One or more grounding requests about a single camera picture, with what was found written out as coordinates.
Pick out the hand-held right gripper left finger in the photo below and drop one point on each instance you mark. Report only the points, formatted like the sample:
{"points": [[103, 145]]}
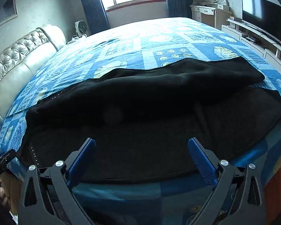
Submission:
{"points": [[83, 159]]}

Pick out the bed with blue leaf-print bedspread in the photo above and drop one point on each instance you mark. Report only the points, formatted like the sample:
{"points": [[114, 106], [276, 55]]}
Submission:
{"points": [[154, 42]]}

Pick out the framed wall picture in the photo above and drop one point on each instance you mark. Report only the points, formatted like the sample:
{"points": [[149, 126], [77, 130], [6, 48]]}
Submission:
{"points": [[4, 9]]}

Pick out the white box fan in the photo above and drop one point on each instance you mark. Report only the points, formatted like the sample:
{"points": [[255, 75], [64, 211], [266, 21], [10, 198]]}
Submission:
{"points": [[82, 28]]}

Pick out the dark set-top box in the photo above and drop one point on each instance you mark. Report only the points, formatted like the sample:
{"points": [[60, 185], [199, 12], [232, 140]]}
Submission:
{"points": [[250, 39]]}

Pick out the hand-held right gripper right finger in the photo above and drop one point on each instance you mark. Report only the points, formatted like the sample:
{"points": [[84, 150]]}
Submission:
{"points": [[201, 159]]}

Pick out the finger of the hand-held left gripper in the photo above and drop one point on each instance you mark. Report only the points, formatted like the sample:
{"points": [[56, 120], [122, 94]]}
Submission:
{"points": [[2, 161]]}

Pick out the white television stand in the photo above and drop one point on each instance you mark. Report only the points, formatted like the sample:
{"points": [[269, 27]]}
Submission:
{"points": [[248, 29]]}

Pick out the black flat television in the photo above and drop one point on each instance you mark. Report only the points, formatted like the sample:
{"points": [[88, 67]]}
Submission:
{"points": [[262, 16]]}

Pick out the white power strip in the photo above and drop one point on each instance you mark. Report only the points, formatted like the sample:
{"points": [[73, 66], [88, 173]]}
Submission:
{"points": [[78, 37]]}

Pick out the person's left hand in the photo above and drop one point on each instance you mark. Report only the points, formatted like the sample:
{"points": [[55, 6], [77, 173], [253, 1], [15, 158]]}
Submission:
{"points": [[1, 192]]}

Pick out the black pants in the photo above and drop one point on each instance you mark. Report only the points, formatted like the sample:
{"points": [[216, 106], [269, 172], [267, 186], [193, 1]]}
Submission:
{"points": [[142, 110]]}

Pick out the cream tufted leather headboard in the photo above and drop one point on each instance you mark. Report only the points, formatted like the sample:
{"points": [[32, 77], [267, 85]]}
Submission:
{"points": [[18, 63]]}

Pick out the white dressing table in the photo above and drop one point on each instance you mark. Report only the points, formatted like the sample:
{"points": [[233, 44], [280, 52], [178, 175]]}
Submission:
{"points": [[208, 14]]}

